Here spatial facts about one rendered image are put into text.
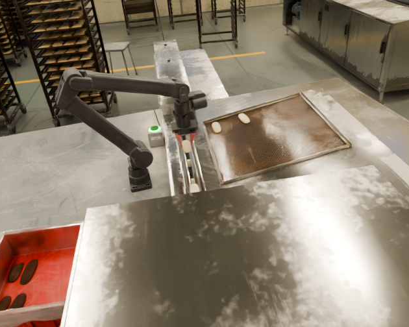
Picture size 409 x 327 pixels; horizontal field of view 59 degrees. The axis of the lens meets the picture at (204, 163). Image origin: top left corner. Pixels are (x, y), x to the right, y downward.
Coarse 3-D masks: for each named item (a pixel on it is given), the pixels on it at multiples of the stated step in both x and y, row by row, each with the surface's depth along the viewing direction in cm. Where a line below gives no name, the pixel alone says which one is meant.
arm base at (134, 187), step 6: (144, 168) 145; (132, 174) 144; (138, 174) 144; (144, 174) 146; (132, 180) 145; (138, 180) 145; (144, 180) 146; (150, 180) 148; (132, 186) 146; (138, 186) 145; (144, 186) 145; (150, 186) 145; (132, 192) 145
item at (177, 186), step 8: (168, 120) 186; (168, 128) 179; (168, 136) 172; (168, 144) 166; (176, 144) 166; (168, 152) 160; (176, 152) 159; (168, 160) 155; (176, 160) 154; (168, 168) 150; (176, 168) 149; (176, 176) 144; (176, 184) 140; (184, 184) 140; (176, 192) 136; (184, 192) 136
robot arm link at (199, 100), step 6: (180, 90) 134; (186, 90) 135; (198, 90) 143; (180, 96) 135; (186, 96) 136; (192, 96) 139; (198, 96) 141; (204, 96) 142; (180, 102) 136; (198, 102) 141; (204, 102) 142; (192, 108) 143; (198, 108) 143
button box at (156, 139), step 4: (148, 128) 173; (160, 128) 172; (148, 132) 169; (152, 132) 169; (156, 132) 169; (160, 132) 169; (148, 136) 170; (152, 136) 170; (156, 136) 170; (160, 136) 171; (152, 140) 171; (156, 140) 171; (160, 140) 172; (164, 140) 172; (152, 144) 172; (156, 144) 173; (160, 144) 173
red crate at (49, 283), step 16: (16, 256) 120; (32, 256) 120; (48, 256) 119; (64, 256) 118; (48, 272) 113; (64, 272) 113; (16, 288) 109; (32, 288) 109; (48, 288) 108; (64, 288) 108; (32, 304) 104
